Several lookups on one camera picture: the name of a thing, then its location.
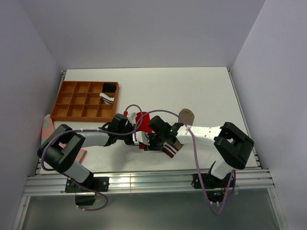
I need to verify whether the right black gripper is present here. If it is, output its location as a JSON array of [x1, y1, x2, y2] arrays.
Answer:
[[144, 132, 166, 151]]

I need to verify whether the red christmas sock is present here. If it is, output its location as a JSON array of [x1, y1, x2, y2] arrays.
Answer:
[[137, 115, 152, 150]]

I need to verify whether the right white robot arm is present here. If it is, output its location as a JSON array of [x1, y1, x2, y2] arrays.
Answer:
[[141, 116, 254, 187]]

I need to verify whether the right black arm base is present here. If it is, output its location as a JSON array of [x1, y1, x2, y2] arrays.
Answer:
[[191, 173, 227, 189]]

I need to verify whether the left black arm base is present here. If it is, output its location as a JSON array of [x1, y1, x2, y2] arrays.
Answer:
[[65, 177, 109, 193]]

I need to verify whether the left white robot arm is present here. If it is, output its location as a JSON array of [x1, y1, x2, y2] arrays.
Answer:
[[37, 114, 135, 191]]

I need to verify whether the brown striped sock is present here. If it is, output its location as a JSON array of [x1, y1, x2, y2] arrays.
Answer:
[[162, 108, 195, 158]]

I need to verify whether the white black rolled sock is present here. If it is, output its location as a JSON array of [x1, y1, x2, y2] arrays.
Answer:
[[99, 92, 114, 104]]

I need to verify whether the orange compartment tray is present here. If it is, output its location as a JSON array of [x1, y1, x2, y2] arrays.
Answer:
[[50, 81, 119, 122]]

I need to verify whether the pink patterned sock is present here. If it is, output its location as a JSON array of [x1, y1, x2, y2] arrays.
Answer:
[[41, 114, 87, 163]]

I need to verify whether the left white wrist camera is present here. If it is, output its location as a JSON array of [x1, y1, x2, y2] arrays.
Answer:
[[124, 111, 137, 125]]

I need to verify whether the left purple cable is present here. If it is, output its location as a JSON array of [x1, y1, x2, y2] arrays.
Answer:
[[40, 104, 148, 211]]

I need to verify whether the purple cable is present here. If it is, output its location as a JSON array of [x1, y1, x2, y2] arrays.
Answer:
[[133, 109, 237, 216], [40, 104, 148, 211]]

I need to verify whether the aluminium frame rail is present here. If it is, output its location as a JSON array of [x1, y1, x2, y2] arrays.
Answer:
[[22, 169, 275, 196]]

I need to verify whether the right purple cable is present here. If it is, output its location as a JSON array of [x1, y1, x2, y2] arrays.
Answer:
[[133, 109, 237, 216]]

